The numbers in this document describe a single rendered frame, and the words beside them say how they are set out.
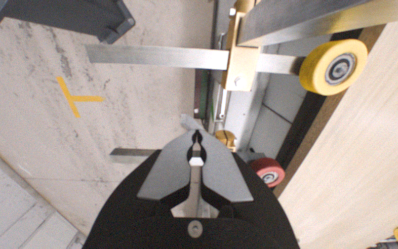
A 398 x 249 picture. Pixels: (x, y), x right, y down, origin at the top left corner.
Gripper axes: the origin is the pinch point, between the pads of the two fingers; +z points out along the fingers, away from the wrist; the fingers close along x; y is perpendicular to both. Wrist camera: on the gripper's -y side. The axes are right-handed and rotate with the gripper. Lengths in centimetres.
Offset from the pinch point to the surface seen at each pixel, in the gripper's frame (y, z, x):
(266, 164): 14.0, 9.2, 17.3
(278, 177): 17.2, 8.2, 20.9
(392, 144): 6.6, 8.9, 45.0
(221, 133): 9.2, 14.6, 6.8
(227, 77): -4.6, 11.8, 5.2
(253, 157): 16.1, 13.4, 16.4
